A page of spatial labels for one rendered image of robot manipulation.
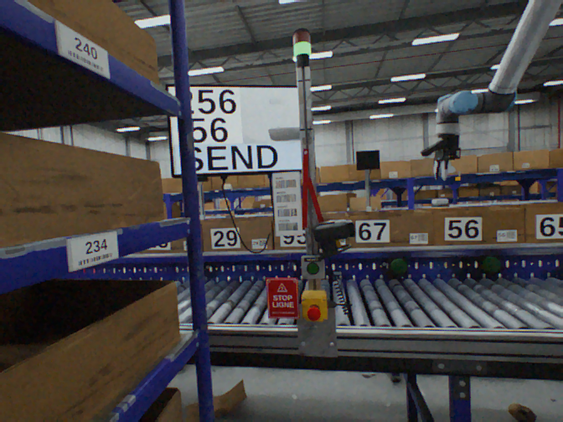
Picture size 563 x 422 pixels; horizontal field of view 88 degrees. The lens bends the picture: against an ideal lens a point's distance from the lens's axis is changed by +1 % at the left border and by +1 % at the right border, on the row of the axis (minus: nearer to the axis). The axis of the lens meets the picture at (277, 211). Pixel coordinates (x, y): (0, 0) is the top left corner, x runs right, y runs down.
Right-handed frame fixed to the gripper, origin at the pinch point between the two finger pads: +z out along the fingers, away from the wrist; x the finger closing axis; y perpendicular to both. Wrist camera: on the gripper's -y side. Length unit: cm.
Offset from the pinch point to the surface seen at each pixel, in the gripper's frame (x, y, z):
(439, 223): -4.1, -0.9, 21.7
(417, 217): -1.9, -10.6, 18.6
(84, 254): -109, -100, 0
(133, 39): -91, -101, -27
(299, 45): -45, -72, -43
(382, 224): 0.8, -26.5, 22.4
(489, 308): -47, -7, 42
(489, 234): -9.1, 20.4, 26.6
